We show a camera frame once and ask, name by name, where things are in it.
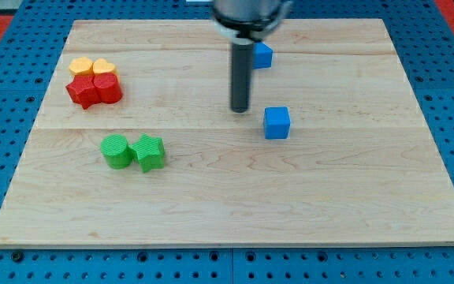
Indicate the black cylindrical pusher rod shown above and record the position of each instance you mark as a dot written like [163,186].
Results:
[241,68]

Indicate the blue cube block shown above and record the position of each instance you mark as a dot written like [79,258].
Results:
[276,122]

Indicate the green star block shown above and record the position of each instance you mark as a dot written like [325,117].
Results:
[148,152]

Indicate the red star block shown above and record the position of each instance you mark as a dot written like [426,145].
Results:
[82,91]

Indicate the blue block behind rod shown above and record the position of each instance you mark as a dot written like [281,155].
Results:
[263,56]

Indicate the red cylinder block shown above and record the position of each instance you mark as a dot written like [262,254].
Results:
[108,88]

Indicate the yellow heart block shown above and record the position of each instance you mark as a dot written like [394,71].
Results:
[101,65]

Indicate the green cylinder block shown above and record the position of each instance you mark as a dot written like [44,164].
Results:
[116,152]

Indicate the yellow hexagon block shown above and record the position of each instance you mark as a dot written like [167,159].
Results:
[82,66]

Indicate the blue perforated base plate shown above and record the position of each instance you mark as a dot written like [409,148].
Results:
[32,35]

